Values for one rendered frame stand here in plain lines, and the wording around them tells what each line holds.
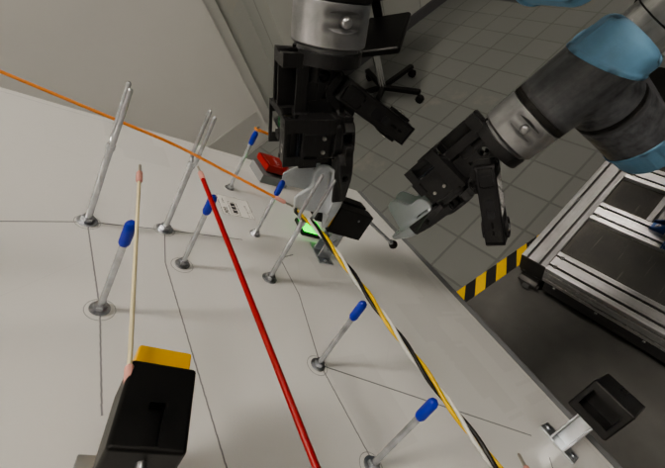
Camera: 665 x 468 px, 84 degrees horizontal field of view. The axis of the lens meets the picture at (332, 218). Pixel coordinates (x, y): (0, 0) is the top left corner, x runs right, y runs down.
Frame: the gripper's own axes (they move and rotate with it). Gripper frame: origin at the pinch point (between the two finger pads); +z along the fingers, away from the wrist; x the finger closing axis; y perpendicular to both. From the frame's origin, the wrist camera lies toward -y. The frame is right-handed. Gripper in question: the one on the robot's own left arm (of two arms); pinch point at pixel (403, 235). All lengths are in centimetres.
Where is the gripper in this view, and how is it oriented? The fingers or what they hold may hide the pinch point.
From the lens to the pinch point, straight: 58.5
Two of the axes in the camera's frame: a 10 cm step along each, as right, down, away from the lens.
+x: -4.5, 4.0, -8.0
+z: -5.8, 5.5, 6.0
